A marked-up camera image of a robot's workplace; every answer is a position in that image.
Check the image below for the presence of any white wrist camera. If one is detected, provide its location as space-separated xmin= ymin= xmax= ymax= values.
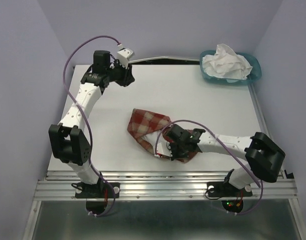
xmin=116 ymin=48 xmax=134 ymax=68
xmin=155 ymin=139 xmax=172 ymax=158

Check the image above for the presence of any purple cable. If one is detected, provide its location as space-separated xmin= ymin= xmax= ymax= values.
xmin=154 ymin=120 xmax=265 ymax=216
xmin=63 ymin=36 xmax=123 ymax=218

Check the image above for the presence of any red checked skirt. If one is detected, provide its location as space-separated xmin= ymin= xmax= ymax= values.
xmin=126 ymin=107 xmax=200 ymax=164

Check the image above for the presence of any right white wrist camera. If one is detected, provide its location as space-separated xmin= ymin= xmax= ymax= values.
xmin=155 ymin=139 xmax=172 ymax=158

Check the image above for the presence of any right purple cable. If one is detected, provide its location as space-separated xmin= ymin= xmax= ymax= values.
xmin=154 ymin=120 xmax=265 ymax=216

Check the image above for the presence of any white crumpled cloth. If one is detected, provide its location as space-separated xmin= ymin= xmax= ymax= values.
xmin=202 ymin=43 xmax=253 ymax=80

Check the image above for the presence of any aluminium frame rail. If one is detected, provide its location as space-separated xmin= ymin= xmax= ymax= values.
xmin=32 ymin=170 xmax=299 ymax=201

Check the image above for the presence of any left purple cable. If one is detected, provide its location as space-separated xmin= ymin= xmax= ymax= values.
xmin=63 ymin=36 xmax=123 ymax=218

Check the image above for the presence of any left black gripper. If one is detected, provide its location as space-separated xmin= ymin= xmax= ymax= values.
xmin=105 ymin=58 xmax=135 ymax=87

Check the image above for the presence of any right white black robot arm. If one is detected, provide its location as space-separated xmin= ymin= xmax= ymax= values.
xmin=165 ymin=124 xmax=286 ymax=195

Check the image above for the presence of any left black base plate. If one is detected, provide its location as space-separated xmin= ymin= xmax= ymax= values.
xmin=71 ymin=182 xmax=120 ymax=199

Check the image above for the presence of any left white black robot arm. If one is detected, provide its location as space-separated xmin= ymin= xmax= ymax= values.
xmin=48 ymin=48 xmax=135 ymax=197

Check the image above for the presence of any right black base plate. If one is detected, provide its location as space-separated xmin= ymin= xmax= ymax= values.
xmin=205 ymin=181 xmax=253 ymax=199

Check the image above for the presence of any teal plastic basket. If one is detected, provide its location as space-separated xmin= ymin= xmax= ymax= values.
xmin=199 ymin=50 xmax=262 ymax=86

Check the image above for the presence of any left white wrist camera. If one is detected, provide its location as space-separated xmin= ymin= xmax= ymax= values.
xmin=116 ymin=48 xmax=134 ymax=68

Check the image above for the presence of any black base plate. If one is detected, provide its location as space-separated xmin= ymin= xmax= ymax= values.
xmin=71 ymin=182 xmax=120 ymax=199
xmin=205 ymin=181 xmax=253 ymax=199

